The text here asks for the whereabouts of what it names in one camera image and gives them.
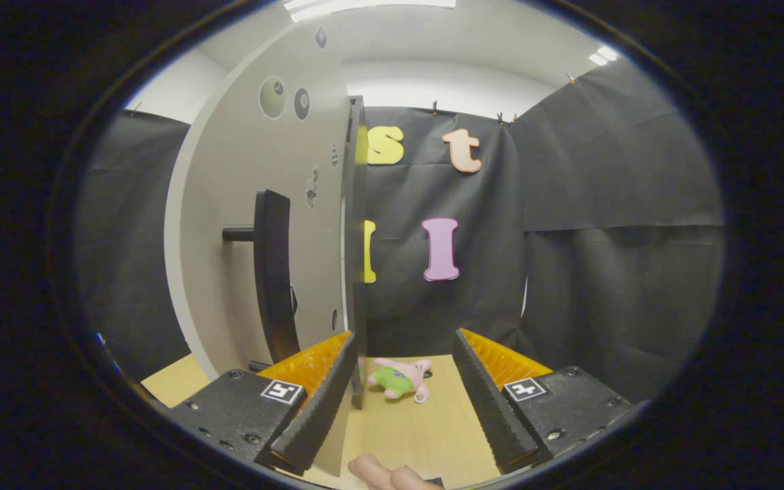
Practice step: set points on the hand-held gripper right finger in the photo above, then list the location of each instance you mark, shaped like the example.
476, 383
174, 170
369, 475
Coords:
491, 408

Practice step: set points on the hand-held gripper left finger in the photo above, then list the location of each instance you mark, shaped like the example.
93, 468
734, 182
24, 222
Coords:
320, 408

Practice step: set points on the grey shoe cabinet door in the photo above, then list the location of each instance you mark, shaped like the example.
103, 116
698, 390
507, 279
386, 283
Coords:
229, 170

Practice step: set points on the green and pink plush toy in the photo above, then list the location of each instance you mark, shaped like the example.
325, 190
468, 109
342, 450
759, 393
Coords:
395, 380

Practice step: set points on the black backdrop cloth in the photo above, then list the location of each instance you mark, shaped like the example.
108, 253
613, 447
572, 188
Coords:
603, 170

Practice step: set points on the small ceiling light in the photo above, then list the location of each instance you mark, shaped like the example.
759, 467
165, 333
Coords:
603, 56

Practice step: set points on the long ceiling light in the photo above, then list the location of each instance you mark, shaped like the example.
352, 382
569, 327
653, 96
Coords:
365, 7

